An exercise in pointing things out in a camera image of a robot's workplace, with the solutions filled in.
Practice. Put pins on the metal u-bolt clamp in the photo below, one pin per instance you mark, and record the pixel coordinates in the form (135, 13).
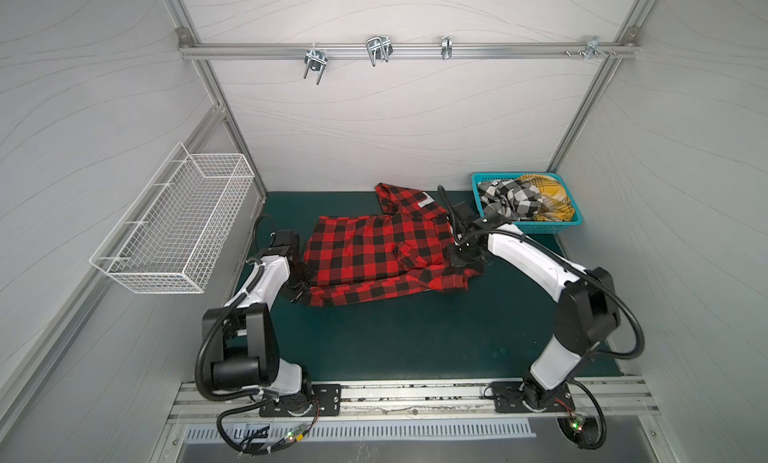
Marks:
(379, 49)
(316, 62)

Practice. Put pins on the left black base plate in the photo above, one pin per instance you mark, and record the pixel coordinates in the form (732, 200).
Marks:
(318, 400)

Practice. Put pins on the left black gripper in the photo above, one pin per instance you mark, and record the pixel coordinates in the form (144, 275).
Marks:
(308, 273)

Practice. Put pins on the white wire basket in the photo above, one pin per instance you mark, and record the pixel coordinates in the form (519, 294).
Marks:
(169, 239)

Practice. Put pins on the teal plastic basket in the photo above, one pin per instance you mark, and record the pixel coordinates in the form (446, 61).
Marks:
(527, 226)

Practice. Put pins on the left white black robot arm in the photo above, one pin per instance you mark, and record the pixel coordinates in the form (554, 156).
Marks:
(239, 355)

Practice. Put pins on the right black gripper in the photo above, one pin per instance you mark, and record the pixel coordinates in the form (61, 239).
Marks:
(456, 254)

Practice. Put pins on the metal bracket with bolts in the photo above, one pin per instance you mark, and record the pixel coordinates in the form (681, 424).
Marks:
(591, 50)

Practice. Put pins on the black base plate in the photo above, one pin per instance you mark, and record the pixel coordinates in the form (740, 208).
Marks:
(318, 400)
(507, 397)

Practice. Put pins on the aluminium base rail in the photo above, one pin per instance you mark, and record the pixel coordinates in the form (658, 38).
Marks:
(473, 398)

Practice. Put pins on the yellow plaid shirt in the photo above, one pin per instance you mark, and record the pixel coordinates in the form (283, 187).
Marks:
(556, 205)

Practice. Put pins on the red black plaid shirt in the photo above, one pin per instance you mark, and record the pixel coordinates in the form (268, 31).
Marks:
(402, 251)

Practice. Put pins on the horizontal aluminium rail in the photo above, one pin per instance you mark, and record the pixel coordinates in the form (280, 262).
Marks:
(401, 51)

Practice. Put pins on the small metal clamp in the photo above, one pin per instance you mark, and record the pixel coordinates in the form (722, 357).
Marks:
(446, 48)

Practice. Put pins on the black white checked shirt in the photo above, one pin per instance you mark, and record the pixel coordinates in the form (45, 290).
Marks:
(512, 199)

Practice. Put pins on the white vent strip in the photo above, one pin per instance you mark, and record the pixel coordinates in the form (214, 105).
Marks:
(373, 430)

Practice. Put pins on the metal U-bolt clamp middle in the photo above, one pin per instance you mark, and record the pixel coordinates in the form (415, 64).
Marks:
(379, 49)

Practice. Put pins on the metal U-bolt clamp left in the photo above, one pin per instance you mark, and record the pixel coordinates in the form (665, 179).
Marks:
(316, 62)

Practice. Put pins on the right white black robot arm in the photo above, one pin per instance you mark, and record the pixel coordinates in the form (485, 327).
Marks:
(590, 318)

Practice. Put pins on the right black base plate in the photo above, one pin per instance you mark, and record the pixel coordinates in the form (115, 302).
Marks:
(507, 397)

